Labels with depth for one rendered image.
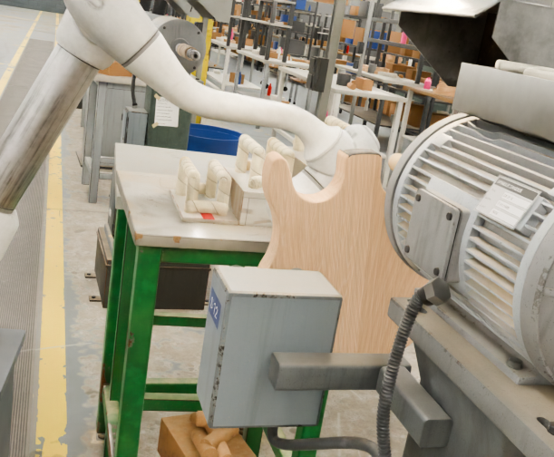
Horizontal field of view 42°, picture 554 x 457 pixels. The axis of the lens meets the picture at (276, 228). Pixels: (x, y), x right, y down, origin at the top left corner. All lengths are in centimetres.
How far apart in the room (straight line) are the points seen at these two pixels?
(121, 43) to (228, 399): 73
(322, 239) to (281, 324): 30
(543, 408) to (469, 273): 16
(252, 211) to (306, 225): 68
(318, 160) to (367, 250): 34
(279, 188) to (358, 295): 26
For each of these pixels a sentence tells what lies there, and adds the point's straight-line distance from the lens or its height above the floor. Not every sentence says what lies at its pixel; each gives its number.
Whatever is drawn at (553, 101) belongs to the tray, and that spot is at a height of 142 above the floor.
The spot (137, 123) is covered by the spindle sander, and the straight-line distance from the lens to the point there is 351.
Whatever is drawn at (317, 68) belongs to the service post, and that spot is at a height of 128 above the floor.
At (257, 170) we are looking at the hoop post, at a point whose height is 107.
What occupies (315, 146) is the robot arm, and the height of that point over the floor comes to 121.
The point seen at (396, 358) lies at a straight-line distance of 88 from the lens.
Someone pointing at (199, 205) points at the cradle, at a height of 97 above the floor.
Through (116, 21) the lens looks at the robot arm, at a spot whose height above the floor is 140.
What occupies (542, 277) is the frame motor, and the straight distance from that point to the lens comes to 73.
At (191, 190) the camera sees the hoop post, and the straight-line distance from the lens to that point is 186.
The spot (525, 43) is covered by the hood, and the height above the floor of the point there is 147.
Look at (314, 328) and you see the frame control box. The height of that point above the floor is 107.
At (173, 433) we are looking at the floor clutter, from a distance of 244.
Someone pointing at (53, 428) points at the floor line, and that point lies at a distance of 268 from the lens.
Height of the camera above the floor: 146
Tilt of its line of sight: 16 degrees down
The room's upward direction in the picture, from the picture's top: 9 degrees clockwise
